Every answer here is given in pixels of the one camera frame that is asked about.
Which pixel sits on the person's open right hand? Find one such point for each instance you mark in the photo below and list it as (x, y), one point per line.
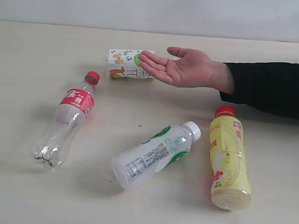
(192, 69)

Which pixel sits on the small colourful drink carton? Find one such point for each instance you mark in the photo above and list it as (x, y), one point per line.
(125, 63)

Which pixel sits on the white green labelled plastic bottle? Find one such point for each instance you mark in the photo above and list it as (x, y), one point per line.
(138, 164)

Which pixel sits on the yellow nutri-express bottle red cap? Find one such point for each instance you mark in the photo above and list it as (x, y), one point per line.
(230, 188)

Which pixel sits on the clear cola bottle red label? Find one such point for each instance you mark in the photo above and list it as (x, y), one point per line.
(52, 147)

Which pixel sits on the black sleeved forearm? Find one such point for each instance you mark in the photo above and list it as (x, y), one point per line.
(268, 87)

